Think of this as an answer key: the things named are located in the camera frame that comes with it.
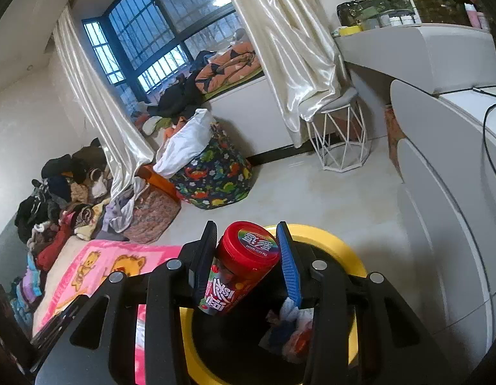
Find red candy jar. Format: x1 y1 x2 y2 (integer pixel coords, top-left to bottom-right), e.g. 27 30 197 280
197 220 281 317

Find white wire stool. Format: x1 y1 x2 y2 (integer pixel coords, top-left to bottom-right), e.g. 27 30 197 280
306 87 371 174

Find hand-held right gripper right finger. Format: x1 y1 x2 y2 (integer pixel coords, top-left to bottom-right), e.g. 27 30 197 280
276 221 459 385

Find row of small jars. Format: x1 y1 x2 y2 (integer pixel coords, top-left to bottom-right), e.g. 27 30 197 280
366 12 422 30

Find clothes on window sill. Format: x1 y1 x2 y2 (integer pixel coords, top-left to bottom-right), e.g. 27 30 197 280
204 66 265 102

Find brown floral bag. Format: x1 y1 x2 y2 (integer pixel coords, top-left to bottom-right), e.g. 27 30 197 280
125 192 183 246

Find dinosaur print laundry basket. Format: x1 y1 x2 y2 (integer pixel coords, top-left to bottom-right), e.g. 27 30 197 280
168 122 255 210

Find orange cloth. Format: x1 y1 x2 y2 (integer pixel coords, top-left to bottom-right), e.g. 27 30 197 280
163 118 189 146

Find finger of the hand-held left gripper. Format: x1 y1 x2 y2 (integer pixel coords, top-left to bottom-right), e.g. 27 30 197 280
29 295 92 349

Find white vanity desk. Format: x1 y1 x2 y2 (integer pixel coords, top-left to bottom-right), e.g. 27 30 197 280
334 24 496 99

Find colourful clothes heap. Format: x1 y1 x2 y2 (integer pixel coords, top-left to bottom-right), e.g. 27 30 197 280
131 102 185 138

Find pink bottle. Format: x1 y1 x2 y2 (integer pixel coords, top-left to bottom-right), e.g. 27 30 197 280
466 3 490 30

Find yellow-rimmed black bin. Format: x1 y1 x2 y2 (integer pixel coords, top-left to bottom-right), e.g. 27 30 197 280
179 224 368 385

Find barred window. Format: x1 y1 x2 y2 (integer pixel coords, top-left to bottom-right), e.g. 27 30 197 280
81 0 243 107

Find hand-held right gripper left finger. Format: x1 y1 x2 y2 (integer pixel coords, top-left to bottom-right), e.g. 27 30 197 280
34 220 218 385

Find blue glove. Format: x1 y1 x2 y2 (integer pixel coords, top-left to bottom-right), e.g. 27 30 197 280
259 321 291 356

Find beige bed sheet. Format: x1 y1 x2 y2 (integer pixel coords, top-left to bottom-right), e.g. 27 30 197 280
31 236 93 329

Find camouflage bag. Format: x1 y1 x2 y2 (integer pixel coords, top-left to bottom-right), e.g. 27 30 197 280
337 0 415 30

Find dark glass tank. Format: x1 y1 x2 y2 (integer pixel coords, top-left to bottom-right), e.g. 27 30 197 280
407 0 478 25

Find orange box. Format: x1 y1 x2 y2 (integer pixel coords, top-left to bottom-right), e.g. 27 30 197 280
135 166 181 202

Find black cable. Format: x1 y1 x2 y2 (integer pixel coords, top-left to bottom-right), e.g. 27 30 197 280
482 103 496 190

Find white cloth bag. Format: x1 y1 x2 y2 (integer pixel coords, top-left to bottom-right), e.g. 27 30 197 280
153 108 215 179

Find orange patterned quilt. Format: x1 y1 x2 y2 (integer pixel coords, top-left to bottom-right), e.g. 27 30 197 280
194 40 263 94

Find cream satin curtain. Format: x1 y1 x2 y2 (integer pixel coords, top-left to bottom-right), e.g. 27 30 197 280
53 6 157 198
213 0 350 147

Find pink printed blanket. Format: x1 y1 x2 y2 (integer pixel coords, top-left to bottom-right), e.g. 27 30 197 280
33 240 184 385

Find lavender cloth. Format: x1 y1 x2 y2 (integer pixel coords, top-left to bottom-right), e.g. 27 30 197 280
97 176 149 234

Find white plastic package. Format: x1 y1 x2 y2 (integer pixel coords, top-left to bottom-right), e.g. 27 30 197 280
280 297 315 364

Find black clothes heap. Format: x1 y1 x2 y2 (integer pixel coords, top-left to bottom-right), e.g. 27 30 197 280
157 50 217 119

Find pile of clothes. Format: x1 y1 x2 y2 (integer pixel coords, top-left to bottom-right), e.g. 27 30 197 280
9 138 117 329

